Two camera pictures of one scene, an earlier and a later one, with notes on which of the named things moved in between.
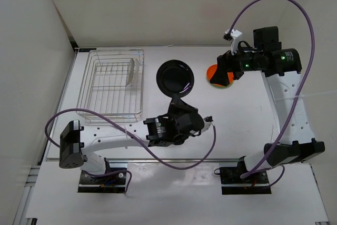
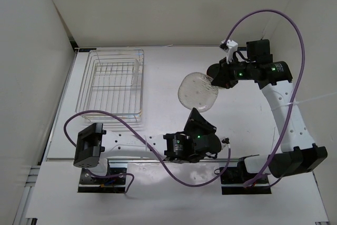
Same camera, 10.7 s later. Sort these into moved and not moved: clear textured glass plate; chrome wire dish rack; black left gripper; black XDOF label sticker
Moved: black left gripper; clear textured glass plate
Not moved: black XDOF label sticker; chrome wire dish rack
